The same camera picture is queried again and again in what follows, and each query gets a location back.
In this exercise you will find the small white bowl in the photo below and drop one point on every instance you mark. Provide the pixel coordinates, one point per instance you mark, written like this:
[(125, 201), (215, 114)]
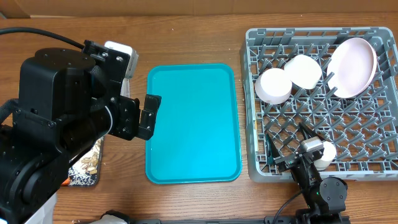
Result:
[(303, 71)]

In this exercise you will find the white bowl with food scraps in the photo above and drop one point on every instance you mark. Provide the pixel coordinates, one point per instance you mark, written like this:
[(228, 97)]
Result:
[(273, 86)]

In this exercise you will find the white paper cup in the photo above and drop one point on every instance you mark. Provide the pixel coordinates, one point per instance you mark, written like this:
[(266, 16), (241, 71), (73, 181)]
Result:
[(329, 154)]

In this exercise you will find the grey dishwasher rack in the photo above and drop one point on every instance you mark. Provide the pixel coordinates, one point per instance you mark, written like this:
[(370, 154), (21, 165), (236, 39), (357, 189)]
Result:
[(363, 128)]

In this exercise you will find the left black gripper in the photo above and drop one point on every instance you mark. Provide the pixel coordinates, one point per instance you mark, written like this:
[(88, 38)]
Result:
[(128, 128)]

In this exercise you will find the large white plate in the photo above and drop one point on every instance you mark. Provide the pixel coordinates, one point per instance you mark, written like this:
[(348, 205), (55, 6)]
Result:
[(352, 67)]

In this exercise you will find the orange carrot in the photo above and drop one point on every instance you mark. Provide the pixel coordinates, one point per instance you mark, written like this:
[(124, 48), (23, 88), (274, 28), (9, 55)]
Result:
[(66, 182)]

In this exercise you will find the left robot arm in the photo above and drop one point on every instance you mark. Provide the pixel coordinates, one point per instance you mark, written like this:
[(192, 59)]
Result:
[(67, 101)]

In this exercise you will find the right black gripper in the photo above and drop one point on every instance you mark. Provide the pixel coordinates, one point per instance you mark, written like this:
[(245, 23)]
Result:
[(289, 161)]

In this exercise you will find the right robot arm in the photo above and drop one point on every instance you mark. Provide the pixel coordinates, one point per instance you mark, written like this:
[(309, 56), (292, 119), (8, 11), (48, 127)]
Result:
[(325, 198)]

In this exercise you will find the teal serving tray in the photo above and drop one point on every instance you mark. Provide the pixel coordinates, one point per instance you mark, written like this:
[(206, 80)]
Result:
[(196, 135)]

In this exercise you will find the black plastic tray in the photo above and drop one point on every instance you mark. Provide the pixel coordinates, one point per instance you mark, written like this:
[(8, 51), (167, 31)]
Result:
[(93, 168)]

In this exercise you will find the clear plastic storage bin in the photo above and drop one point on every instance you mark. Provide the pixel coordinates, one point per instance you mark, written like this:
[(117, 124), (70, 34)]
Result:
[(125, 88)]

